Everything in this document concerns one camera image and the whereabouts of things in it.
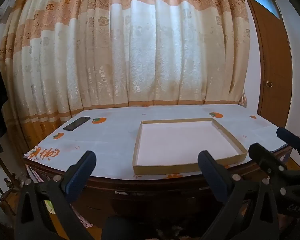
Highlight curtain tassel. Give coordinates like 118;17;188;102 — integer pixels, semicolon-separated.
237;87;248;108

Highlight white persimmon print tablecloth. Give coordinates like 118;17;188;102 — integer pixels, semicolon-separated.
24;104;290;180

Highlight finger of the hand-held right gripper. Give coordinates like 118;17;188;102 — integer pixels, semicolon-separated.
277;127;300;155
248;142;297;188

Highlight brown wooden door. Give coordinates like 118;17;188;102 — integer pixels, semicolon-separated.
240;0;294;130

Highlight cream and orange floral curtain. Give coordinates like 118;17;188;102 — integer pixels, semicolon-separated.
0;0;252;150

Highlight wooden coat stand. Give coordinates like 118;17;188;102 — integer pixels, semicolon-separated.
0;172;23;215

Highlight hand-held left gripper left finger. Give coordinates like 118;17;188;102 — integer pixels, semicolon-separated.
15;150;97;240

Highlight shallow cardboard box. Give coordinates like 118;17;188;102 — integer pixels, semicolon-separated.
132;118;248;175

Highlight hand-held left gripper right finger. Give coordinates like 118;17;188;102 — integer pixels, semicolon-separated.
198;150;280;240

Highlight black phone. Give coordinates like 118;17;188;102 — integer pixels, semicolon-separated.
63;116;91;132

